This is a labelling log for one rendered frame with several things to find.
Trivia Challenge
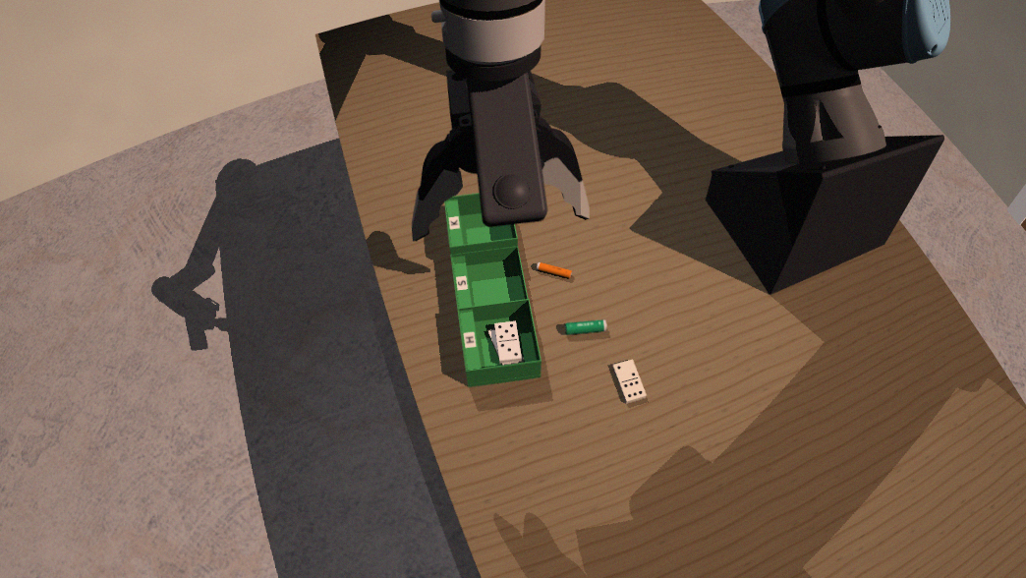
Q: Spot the orange battery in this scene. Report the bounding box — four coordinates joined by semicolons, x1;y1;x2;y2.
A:
537;262;573;278

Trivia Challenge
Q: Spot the white domino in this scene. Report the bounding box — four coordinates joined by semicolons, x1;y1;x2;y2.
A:
494;321;522;364
488;329;524;365

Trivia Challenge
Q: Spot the green three-compartment bin rack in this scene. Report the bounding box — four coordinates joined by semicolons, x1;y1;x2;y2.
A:
445;193;542;387

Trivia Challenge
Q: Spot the cream domino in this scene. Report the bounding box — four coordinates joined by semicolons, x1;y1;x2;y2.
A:
611;360;647;403

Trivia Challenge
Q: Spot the green battery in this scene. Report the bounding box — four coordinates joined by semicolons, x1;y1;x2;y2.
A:
565;319;607;335

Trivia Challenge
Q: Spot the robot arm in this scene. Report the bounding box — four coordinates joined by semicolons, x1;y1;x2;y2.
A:
431;0;950;227

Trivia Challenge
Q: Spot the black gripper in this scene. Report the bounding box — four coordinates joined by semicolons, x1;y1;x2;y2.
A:
412;47;590;241

